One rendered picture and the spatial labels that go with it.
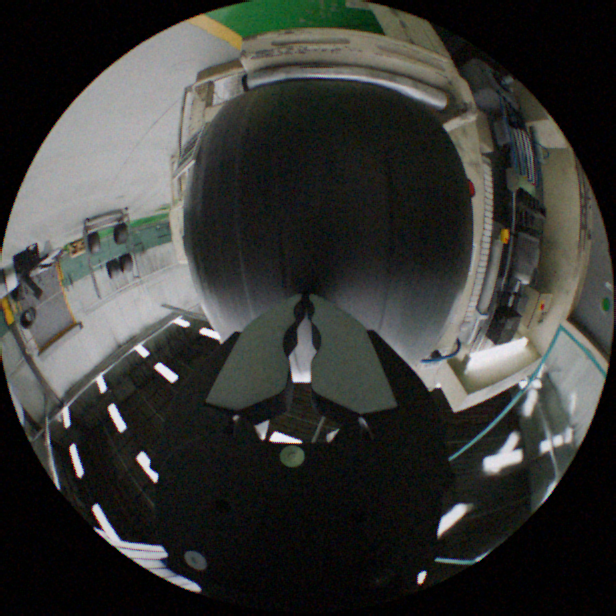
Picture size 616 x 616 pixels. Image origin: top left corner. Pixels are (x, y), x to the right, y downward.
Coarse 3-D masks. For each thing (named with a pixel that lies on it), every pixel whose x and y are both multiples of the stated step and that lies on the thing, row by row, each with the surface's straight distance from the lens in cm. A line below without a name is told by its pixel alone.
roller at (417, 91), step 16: (256, 80) 36; (272, 80) 36; (288, 80) 36; (304, 80) 36; (320, 80) 36; (336, 80) 36; (352, 80) 36; (368, 80) 37; (384, 80) 38; (400, 80) 39; (416, 96) 40; (432, 96) 41; (448, 96) 44
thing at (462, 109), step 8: (456, 80) 44; (464, 80) 46; (448, 88) 45; (456, 88) 43; (464, 88) 43; (456, 96) 43; (464, 96) 41; (472, 96) 44; (424, 104) 52; (456, 104) 42; (464, 104) 41; (472, 104) 42; (432, 112) 48; (440, 112) 45; (448, 112) 43; (456, 112) 42; (464, 112) 40; (472, 112) 40; (440, 120) 45; (448, 120) 43; (456, 120) 42; (464, 120) 42; (472, 120) 42; (448, 128) 45
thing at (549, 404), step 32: (576, 352) 55; (544, 384) 59; (576, 384) 56; (512, 416) 66; (544, 416) 61; (576, 416) 58; (480, 448) 78; (512, 448) 69; (544, 448) 64; (576, 448) 61; (480, 480) 82; (512, 480) 73; (544, 480) 68; (448, 512) 103; (480, 512) 87; (512, 512) 78; (448, 544) 111; (480, 544) 94
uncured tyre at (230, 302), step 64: (256, 128) 16; (320, 128) 15; (384, 128) 16; (192, 192) 17; (256, 192) 13; (320, 192) 12; (384, 192) 13; (448, 192) 16; (192, 256) 17; (256, 256) 12; (320, 256) 12; (384, 256) 13; (448, 256) 16; (384, 320) 15; (448, 320) 20
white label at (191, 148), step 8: (200, 128) 23; (192, 136) 23; (200, 136) 21; (192, 144) 21; (200, 144) 20; (184, 152) 22; (192, 152) 20; (184, 160) 20; (192, 160) 18; (176, 168) 22; (184, 168) 19; (176, 176) 20
